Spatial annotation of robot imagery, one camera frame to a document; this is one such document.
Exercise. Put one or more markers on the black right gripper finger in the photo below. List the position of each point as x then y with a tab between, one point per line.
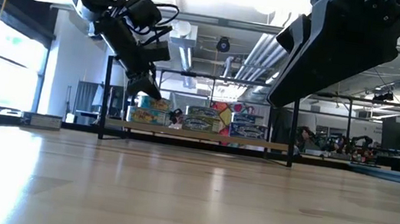
339	57
295	33

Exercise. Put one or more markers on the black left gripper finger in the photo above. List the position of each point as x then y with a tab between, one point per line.
145	87

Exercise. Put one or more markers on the gold-lid green label can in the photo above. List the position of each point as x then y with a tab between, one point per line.
200	124

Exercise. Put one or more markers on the wooden shelf black metal frame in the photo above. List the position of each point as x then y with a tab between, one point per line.
200	135

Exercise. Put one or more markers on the silver-lid blue label can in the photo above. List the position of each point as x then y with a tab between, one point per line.
247	132
247	119

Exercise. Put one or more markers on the white ceiling pipes bundle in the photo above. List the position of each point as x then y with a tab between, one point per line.
261	54

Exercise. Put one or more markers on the black spotlight fixture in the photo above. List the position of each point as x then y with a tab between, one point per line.
383	96

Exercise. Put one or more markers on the dark grey cabinet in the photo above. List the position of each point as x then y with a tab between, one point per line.
85	99

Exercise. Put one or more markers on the white ceiling box unit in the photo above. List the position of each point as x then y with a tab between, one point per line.
185	34

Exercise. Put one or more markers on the black hanging round device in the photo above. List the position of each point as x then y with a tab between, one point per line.
223	44

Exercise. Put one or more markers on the grey overhead beam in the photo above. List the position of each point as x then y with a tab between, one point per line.
216	21

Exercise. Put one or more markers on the colourful geometric panel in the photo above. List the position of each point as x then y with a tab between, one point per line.
227	116

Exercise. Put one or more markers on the cluttered workbench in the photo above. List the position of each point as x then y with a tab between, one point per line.
365	153

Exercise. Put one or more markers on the large bright window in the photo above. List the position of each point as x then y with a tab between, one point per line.
7	79

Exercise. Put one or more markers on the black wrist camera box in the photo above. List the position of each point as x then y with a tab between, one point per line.
160	52

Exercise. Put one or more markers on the black metal frame structure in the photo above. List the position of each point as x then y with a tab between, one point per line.
334	95

